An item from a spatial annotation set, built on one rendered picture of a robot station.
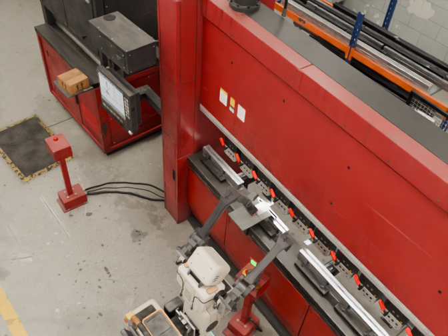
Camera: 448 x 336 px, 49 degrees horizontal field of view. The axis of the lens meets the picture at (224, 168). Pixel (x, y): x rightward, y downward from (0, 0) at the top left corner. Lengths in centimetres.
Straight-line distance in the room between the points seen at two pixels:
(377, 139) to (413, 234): 51
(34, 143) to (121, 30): 243
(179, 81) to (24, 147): 257
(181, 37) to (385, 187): 168
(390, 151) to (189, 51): 166
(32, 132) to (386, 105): 420
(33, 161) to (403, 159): 405
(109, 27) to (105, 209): 196
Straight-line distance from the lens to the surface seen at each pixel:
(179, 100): 368
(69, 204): 494
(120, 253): 461
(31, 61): 702
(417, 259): 269
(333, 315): 342
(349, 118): 254
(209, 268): 288
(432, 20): 731
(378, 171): 257
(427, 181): 238
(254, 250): 381
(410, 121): 256
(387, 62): 459
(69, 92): 466
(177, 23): 332
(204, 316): 325
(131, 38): 355
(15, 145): 576
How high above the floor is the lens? 380
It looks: 46 degrees down
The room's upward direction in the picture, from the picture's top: 5 degrees clockwise
